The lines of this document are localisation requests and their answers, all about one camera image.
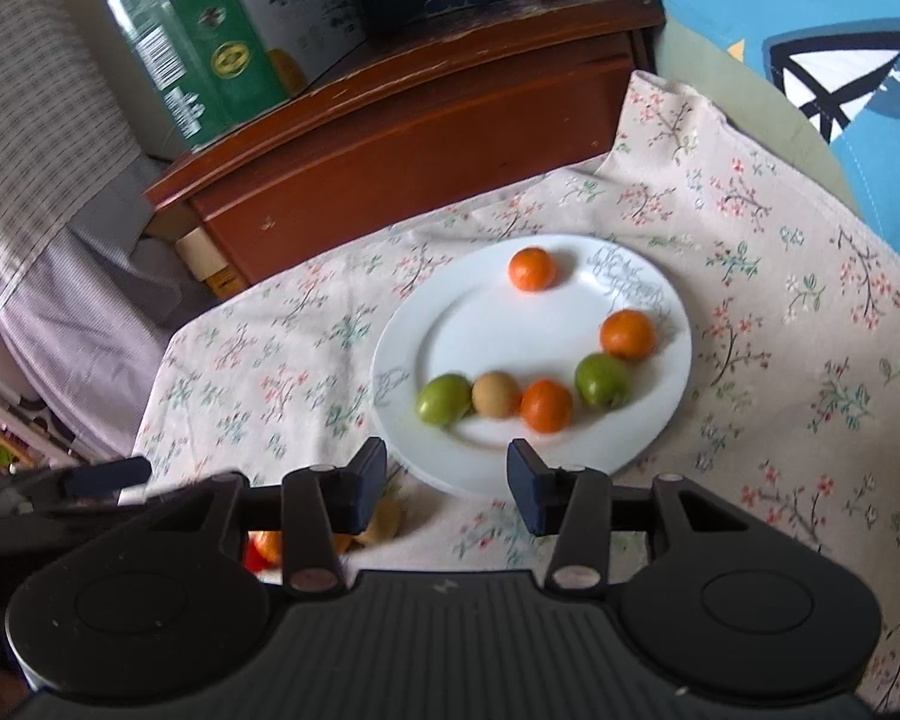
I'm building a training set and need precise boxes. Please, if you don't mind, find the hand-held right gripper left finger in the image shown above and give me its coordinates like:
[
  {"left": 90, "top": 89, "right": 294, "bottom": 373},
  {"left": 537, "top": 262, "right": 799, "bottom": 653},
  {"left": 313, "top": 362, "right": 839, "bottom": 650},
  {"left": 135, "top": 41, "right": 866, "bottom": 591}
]
[{"left": 150, "top": 436, "right": 388, "bottom": 599}]

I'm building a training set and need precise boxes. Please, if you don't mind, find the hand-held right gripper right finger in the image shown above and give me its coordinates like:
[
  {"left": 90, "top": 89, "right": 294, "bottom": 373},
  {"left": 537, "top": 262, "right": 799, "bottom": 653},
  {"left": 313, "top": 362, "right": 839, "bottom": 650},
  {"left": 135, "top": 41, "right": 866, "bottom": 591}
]
[{"left": 507, "top": 439, "right": 730, "bottom": 592}]

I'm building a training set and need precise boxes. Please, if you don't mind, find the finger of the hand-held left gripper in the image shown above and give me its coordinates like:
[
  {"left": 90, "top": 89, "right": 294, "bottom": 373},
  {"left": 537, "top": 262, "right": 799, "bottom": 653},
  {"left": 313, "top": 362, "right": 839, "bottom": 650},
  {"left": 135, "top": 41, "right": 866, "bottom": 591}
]
[{"left": 61, "top": 457, "right": 152, "bottom": 502}]

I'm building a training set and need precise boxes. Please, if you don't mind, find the brown kiwi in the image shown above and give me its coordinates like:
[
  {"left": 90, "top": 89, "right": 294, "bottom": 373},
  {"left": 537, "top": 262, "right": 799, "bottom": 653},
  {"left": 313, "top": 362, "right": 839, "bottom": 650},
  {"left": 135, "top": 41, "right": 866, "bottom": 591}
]
[
  {"left": 471, "top": 370, "right": 524, "bottom": 419},
  {"left": 357, "top": 491, "right": 406, "bottom": 547}
]

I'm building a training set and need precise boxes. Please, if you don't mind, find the green jujube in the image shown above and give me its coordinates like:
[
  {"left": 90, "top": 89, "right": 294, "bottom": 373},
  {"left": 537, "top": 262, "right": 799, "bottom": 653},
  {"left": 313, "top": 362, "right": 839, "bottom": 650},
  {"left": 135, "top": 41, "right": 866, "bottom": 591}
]
[
  {"left": 416, "top": 374, "right": 473, "bottom": 426},
  {"left": 574, "top": 353, "right": 632, "bottom": 410}
]

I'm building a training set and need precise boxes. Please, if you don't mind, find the white plate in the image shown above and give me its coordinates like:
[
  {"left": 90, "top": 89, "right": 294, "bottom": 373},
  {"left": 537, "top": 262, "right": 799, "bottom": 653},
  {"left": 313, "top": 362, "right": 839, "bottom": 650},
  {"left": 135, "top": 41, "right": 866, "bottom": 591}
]
[{"left": 370, "top": 234, "right": 694, "bottom": 500}]

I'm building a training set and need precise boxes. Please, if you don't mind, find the red cherry tomato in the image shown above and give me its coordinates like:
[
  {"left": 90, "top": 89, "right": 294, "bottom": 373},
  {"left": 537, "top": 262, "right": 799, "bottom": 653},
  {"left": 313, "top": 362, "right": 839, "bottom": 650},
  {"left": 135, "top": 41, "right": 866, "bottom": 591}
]
[{"left": 244, "top": 530, "right": 284, "bottom": 571}]

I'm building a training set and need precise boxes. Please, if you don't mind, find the cardboard box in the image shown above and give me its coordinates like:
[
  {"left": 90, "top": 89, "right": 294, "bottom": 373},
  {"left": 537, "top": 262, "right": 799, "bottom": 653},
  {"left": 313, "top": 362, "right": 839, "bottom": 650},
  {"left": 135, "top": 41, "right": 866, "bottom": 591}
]
[{"left": 174, "top": 225, "right": 245, "bottom": 298}]

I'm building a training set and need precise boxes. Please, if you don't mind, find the floral tablecloth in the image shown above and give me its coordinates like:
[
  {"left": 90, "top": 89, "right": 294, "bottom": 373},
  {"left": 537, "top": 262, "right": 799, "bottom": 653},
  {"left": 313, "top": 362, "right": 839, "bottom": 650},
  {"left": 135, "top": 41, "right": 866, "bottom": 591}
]
[{"left": 131, "top": 71, "right": 900, "bottom": 713}]

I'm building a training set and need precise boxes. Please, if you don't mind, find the brown wooden cabinet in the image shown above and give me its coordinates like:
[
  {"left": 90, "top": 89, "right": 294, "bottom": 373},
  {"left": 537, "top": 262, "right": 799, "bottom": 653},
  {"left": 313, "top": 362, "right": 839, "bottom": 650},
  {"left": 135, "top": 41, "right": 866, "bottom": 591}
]
[{"left": 144, "top": 0, "right": 665, "bottom": 287}]

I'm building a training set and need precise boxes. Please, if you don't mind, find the grey checked cloth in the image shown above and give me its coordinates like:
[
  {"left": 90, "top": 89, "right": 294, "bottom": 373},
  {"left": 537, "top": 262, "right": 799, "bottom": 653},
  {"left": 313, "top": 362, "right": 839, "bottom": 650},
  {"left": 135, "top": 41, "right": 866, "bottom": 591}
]
[{"left": 0, "top": 0, "right": 218, "bottom": 460}]

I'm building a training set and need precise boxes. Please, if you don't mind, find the green printed box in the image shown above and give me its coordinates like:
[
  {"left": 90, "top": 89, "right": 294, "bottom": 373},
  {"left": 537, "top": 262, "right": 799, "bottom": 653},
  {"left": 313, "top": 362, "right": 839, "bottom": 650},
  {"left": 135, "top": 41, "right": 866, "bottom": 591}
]
[{"left": 101, "top": 0, "right": 293, "bottom": 152}]

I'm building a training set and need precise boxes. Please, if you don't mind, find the olive green cushion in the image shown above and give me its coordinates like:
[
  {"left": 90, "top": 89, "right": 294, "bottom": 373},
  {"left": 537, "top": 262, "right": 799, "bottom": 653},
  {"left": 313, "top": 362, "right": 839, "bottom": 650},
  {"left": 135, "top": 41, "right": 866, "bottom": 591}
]
[{"left": 652, "top": 11, "right": 863, "bottom": 215}]

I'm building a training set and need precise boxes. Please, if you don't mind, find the white printed box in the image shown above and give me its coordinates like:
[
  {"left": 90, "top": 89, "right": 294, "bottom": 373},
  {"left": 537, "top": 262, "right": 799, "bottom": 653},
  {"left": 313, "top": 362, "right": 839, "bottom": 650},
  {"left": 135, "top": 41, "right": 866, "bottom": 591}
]
[{"left": 210, "top": 0, "right": 368, "bottom": 87}]

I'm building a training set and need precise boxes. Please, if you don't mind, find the blue printed cushion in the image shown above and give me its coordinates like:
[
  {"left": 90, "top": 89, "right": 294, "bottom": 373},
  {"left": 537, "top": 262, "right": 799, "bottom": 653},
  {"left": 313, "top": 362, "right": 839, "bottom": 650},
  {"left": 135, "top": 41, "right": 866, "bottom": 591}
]
[{"left": 570, "top": 0, "right": 900, "bottom": 271}]

